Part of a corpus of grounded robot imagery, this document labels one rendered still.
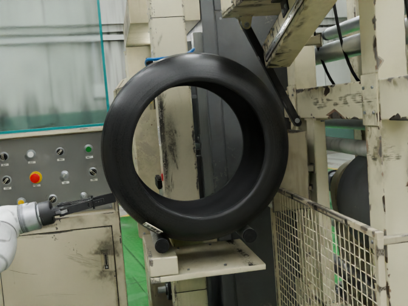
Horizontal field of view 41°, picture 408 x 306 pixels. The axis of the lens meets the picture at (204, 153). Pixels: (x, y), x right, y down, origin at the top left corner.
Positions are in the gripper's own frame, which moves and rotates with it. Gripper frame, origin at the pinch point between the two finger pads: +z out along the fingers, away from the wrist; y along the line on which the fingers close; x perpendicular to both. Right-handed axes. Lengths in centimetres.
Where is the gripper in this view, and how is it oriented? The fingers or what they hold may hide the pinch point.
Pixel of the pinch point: (104, 199)
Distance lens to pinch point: 179.3
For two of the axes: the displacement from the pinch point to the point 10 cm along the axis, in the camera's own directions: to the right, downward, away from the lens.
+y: -1.7, -0.7, 9.8
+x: 2.0, 9.7, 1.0
